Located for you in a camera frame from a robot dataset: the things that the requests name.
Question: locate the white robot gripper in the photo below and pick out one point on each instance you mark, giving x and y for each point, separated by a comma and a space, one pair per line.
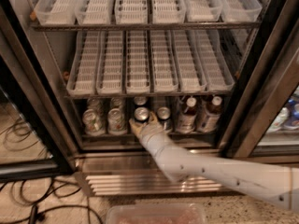
147, 131

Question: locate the pepsi can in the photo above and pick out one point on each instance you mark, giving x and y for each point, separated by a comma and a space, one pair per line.
141, 115
164, 117
292, 122
141, 101

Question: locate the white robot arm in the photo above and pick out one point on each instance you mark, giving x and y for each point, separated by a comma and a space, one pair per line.
278, 185

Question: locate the green soda can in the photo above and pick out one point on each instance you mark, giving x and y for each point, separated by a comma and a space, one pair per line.
94, 123
116, 122
96, 104
117, 102

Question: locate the middle shelf tray three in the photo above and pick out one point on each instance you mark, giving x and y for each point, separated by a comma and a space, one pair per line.
137, 62

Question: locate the shelf tray three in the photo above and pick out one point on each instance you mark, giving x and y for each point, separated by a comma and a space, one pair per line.
137, 62
131, 11

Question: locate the middle shelf tray four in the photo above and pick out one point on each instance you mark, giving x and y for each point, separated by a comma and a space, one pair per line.
164, 72

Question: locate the shelf tray four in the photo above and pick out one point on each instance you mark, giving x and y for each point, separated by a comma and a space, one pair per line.
168, 11
164, 72

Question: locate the front left green soda can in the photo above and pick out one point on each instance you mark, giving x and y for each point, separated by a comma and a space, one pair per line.
94, 123

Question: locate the rear left green soda can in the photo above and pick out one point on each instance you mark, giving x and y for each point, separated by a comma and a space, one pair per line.
96, 104

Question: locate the middle shelf tray five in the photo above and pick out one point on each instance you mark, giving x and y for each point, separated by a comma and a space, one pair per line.
190, 74

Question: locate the shelf tray five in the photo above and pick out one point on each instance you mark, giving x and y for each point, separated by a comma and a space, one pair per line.
203, 10
190, 74

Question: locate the middle shelf tray one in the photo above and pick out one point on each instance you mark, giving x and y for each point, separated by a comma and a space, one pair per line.
82, 76

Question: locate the shelf tray one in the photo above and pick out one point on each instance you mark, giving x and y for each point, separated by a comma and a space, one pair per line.
55, 12
82, 76

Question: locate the middle shelf tray two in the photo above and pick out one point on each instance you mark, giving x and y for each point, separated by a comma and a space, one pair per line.
109, 74

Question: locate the shelf tray two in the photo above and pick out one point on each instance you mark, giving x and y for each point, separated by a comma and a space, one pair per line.
94, 12
109, 74

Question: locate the middle shelf tray six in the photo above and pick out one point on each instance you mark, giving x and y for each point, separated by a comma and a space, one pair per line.
218, 75

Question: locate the shelf tray six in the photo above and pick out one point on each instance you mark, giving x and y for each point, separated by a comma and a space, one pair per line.
240, 10
218, 75

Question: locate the stainless steel fridge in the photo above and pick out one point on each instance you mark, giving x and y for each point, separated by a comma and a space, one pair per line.
110, 164

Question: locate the left glass fridge door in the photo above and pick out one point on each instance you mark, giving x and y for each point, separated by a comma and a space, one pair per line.
30, 143

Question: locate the glass fridge door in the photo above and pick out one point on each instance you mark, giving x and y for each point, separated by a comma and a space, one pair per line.
252, 143
30, 143

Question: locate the top shelf tray three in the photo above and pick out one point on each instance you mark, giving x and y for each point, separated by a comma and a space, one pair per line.
131, 11

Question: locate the top shelf tray four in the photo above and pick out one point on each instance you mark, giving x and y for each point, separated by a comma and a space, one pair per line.
168, 11

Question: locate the right glass fridge door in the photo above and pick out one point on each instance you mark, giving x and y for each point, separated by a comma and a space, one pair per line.
252, 143

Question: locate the top shelf tray two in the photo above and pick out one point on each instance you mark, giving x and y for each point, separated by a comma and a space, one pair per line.
94, 12

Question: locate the top shelf tray five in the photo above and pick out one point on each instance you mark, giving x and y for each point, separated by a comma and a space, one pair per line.
203, 10

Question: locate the white can behind right door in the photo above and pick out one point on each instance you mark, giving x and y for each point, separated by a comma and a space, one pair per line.
279, 120

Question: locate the top shelf tray one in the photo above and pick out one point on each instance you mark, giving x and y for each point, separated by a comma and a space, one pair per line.
55, 12

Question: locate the top shelf tray six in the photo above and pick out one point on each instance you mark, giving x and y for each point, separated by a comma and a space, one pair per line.
240, 10

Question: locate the left tea bottle white cap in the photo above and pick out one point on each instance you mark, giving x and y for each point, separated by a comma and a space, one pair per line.
186, 114

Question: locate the tea bottle white cap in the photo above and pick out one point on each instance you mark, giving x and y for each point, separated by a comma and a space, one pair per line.
210, 112
186, 114

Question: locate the right tea bottle white cap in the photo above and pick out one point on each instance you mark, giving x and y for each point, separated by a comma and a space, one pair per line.
210, 112

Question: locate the clear plastic bin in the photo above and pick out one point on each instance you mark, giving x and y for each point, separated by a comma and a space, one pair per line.
161, 213

